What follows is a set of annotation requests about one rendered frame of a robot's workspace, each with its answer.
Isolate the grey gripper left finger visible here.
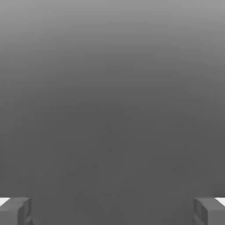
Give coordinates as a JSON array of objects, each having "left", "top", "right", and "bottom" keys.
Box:
[{"left": 0, "top": 196, "right": 33, "bottom": 225}]

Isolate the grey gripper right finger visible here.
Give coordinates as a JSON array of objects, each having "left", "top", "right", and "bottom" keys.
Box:
[{"left": 192, "top": 196, "right": 225, "bottom": 225}]

